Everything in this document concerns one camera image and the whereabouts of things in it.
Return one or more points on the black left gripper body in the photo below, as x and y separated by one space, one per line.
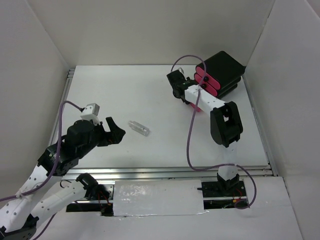
101 138

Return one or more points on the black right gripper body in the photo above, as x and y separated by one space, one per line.
174 92

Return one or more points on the clear bottle with barcode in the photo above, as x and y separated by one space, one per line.
139 128

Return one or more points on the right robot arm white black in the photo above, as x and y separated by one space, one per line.
225 127

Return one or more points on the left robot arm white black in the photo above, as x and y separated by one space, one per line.
21 216

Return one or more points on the black drawer cabinet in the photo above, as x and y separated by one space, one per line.
225 69

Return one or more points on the white cover panel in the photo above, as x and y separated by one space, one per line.
158 198

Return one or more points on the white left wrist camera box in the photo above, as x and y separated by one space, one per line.
90 113

